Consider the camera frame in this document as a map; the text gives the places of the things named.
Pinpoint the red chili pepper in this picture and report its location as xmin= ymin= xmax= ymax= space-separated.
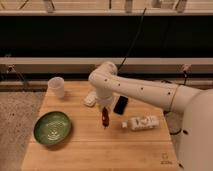
xmin=102 ymin=107 xmax=109 ymax=128

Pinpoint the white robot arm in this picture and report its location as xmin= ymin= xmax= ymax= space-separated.
xmin=88 ymin=62 xmax=213 ymax=171

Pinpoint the black smartphone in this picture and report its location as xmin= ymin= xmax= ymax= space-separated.
xmin=113 ymin=96 xmax=128 ymax=115

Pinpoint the white plastic bottle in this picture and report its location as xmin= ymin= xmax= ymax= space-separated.
xmin=121 ymin=115 xmax=159 ymax=131

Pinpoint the wooden cutting board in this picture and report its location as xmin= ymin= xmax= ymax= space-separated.
xmin=21 ymin=81 xmax=178 ymax=171

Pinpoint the translucent plastic cup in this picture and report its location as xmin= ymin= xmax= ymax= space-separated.
xmin=48 ymin=77 xmax=65 ymax=98

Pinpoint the green bowl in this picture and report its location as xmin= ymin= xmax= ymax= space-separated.
xmin=33 ymin=111 xmax=72 ymax=146

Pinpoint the black hanging cable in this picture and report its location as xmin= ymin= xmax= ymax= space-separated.
xmin=117 ymin=7 xmax=148 ymax=72

